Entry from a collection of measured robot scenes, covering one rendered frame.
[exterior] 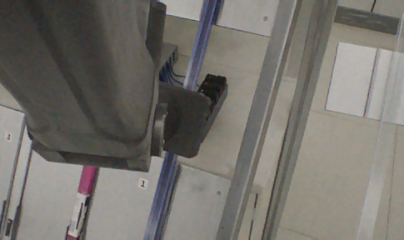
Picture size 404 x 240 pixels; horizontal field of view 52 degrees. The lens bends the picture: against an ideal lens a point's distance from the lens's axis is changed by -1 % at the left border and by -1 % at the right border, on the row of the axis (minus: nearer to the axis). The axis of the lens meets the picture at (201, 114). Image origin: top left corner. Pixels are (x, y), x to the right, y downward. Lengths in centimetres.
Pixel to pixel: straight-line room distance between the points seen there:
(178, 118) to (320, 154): 133
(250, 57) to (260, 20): 58
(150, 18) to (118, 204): 31
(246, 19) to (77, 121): 36
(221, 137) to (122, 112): 71
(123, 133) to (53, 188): 43
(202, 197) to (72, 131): 35
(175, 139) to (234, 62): 66
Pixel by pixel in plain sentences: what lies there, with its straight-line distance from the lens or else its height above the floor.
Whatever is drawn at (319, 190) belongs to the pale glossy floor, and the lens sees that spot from 160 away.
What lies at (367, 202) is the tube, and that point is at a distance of 43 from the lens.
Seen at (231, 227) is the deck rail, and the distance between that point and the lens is 52.
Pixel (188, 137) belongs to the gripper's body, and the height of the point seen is 97.
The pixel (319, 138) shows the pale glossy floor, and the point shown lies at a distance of 176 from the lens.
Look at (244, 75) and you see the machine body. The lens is 103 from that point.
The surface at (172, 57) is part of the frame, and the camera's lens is 104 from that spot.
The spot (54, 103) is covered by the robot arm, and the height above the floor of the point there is 117.
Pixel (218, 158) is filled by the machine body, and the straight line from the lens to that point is 84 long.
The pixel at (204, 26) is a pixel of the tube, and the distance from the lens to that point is 51.
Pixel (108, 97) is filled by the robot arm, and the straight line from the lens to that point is 16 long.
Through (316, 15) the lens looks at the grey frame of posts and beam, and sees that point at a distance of 77.
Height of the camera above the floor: 128
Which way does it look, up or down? 46 degrees down
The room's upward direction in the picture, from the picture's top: straight up
